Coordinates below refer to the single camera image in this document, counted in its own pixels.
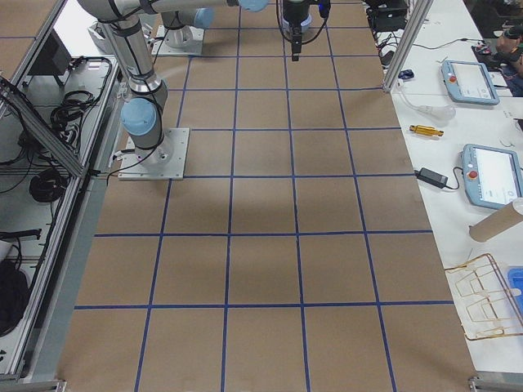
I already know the black cable coil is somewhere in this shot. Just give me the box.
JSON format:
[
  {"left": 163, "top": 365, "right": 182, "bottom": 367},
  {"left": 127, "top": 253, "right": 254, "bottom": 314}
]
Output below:
[{"left": 29, "top": 167, "right": 67, "bottom": 204}]

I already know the upper teach pendant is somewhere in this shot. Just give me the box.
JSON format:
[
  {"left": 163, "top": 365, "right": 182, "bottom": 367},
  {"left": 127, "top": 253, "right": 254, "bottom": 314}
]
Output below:
[{"left": 441, "top": 60, "right": 499, "bottom": 106}]

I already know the lower teach pendant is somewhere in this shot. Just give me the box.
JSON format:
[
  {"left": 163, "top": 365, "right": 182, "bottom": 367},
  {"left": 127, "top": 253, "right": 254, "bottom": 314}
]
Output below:
[{"left": 461, "top": 144, "right": 522, "bottom": 209}]

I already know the aluminium frame post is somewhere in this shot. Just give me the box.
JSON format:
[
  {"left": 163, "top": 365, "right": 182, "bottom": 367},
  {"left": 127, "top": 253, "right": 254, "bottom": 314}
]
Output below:
[{"left": 382, "top": 0, "right": 433, "bottom": 92}]

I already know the teach pendant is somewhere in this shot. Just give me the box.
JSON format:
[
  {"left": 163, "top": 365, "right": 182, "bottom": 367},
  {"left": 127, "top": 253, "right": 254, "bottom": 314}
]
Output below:
[
  {"left": 441, "top": 60, "right": 499, "bottom": 106},
  {"left": 461, "top": 144, "right": 522, "bottom": 209}
]

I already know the gold metal cylinder tool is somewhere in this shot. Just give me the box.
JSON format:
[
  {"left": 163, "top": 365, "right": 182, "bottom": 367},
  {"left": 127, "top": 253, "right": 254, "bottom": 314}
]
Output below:
[{"left": 409, "top": 125, "right": 445, "bottom": 137}]

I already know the blue plastic container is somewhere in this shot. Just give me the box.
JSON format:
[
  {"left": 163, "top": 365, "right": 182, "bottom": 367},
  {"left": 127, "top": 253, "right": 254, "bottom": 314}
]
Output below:
[{"left": 507, "top": 267, "right": 523, "bottom": 313}]

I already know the cardboard tube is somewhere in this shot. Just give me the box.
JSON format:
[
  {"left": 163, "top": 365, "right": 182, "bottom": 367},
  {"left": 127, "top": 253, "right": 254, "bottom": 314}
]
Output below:
[{"left": 469, "top": 198, "right": 522, "bottom": 242}]

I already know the gold wire rack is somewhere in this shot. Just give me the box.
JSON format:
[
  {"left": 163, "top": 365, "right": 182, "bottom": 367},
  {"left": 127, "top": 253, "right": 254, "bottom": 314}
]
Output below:
[{"left": 445, "top": 253, "right": 522, "bottom": 341}]

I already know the black power adapter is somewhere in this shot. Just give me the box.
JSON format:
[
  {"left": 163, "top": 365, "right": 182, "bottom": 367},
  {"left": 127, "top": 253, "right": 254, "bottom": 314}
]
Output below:
[{"left": 414, "top": 167, "right": 448, "bottom": 189}]

